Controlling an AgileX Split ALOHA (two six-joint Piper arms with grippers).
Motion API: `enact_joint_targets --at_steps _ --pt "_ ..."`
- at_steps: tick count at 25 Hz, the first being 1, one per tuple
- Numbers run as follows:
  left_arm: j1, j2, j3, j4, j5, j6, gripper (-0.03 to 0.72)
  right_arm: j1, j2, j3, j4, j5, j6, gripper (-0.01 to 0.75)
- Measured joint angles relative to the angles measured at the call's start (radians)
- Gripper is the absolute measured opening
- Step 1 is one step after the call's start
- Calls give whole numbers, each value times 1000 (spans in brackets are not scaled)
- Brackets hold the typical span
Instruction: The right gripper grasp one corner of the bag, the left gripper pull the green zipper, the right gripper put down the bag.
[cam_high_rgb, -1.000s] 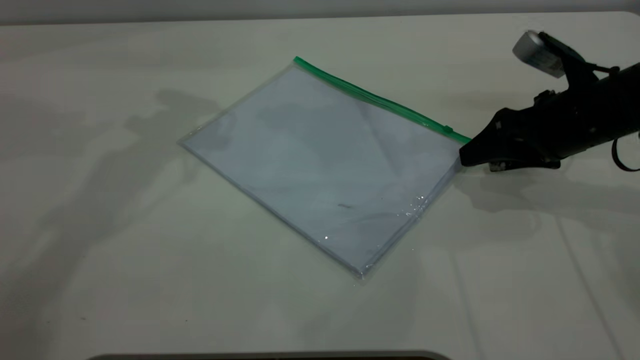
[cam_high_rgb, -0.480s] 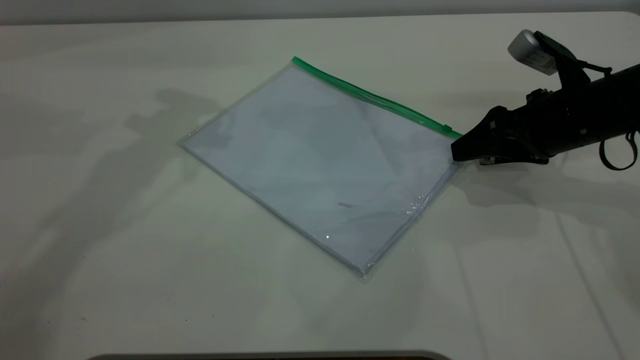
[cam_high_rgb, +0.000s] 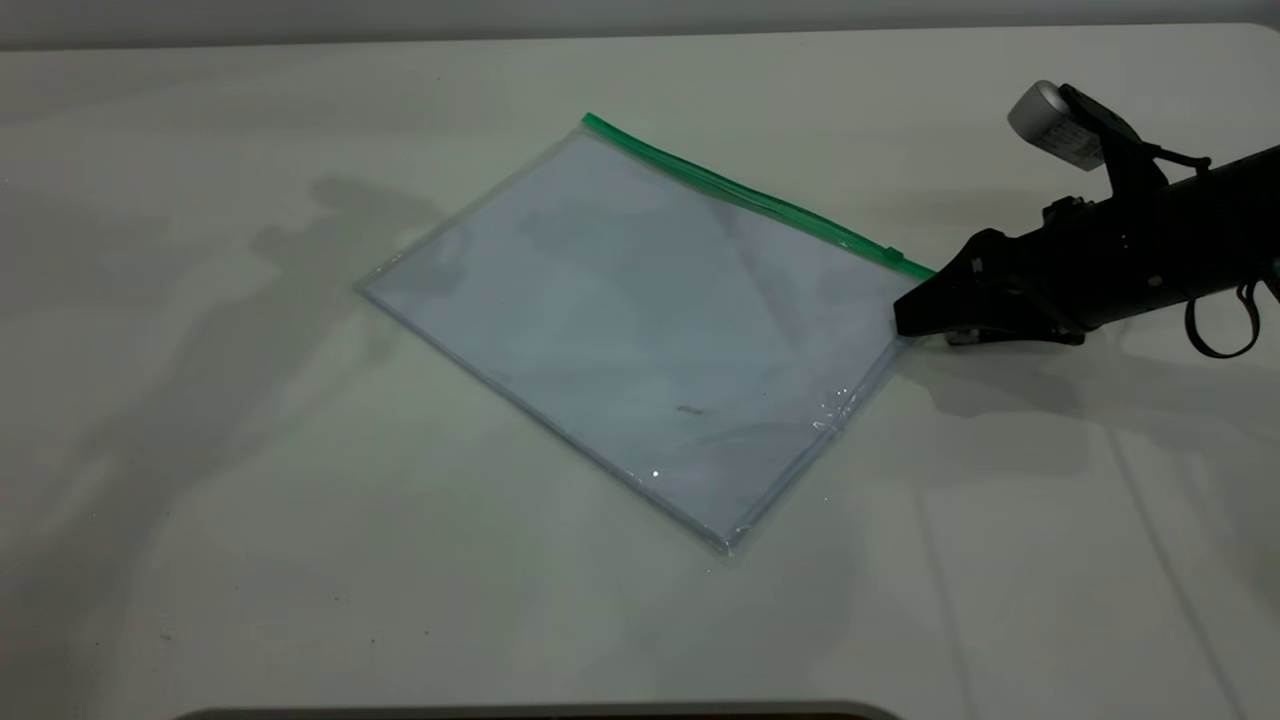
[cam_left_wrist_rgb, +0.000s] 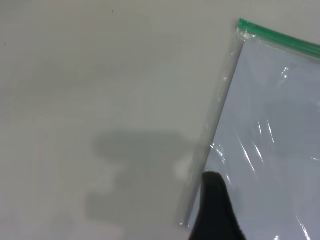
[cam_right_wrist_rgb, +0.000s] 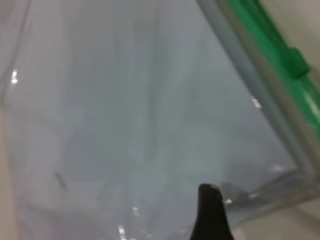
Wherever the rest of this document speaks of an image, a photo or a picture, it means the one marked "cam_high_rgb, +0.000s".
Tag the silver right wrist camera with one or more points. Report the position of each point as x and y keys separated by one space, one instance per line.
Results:
x=1050 y=120

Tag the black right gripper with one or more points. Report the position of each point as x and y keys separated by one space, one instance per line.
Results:
x=1150 y=250

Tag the clear plastic zip bag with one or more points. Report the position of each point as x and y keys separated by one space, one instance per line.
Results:
x=640 y=330

